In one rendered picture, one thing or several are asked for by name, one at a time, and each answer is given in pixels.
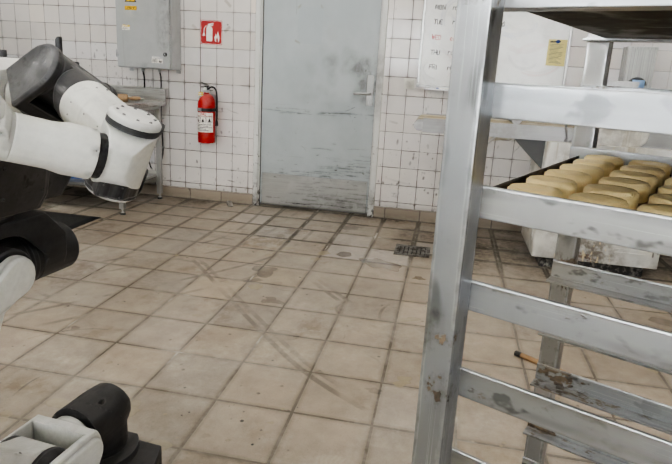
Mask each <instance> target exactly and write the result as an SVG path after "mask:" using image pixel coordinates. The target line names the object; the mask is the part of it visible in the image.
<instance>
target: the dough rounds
mask: <svg viewBox="0 0 672 464"><path fill-rule="evenodd" d="M623 164H624V161H623V160H622V159H621V158H618V157H612V156H604V155H586V156H585V157H584V159H575V161H573V164H562V165H561V166H560V169H549V170H547V171H545V173H544V175H532V176H529V178H527V179H526V183H513V184H510V186H508V187H507V189H511V190H517V191H523V192H529V193H535V194H541V195H547V196H553V197H559V198H565V199H571V200H577V201H583V202H589V203H595V204H601V205H607V206H613V207H619V208H625V209H631V210H637V211H643V212H649V213H655V214H661V215H667V216H672V176H671V177H670V172H671V166H670V165H669V164H665V163H661V162H654V161H644V160H632V161H631V162H629V164H628V165H623Z"/></svg>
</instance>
